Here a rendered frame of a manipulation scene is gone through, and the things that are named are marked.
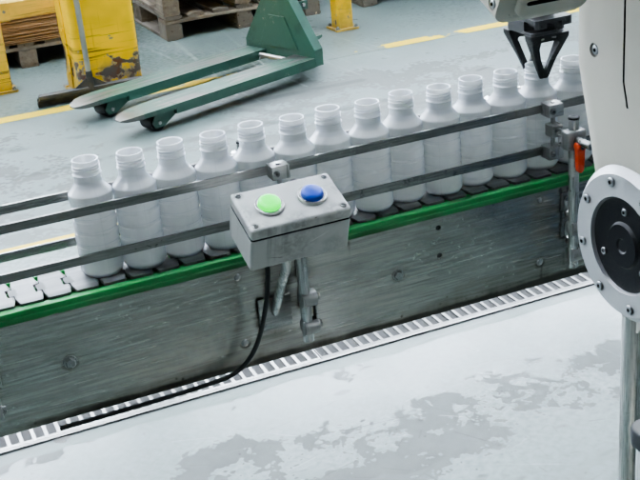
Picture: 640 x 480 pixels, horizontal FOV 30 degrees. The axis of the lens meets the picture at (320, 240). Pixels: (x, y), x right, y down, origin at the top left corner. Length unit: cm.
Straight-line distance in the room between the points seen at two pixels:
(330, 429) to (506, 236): 135
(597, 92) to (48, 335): 83
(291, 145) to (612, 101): 66
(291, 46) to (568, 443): 360
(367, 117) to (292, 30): 447
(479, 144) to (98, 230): 59
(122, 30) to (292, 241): 477
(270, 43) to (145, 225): 473
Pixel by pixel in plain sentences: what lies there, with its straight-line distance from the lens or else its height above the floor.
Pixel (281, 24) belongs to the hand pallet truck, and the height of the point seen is 26.
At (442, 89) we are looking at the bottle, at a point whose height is 116.
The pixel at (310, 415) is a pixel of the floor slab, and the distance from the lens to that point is 318.
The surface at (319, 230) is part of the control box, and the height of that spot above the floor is 107.
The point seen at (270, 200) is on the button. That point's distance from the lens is 153.
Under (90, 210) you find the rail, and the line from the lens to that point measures 161.
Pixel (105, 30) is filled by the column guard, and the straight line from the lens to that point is 624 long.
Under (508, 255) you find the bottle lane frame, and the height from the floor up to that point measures 89.
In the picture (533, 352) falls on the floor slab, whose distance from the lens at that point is 343.
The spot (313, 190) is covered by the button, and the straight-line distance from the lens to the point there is 155.
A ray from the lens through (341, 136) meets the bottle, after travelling 172.
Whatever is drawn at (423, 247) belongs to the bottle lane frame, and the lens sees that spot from 180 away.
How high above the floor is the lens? 168
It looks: 24 degrees down
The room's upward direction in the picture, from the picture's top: 5 degrees counter-clockwise
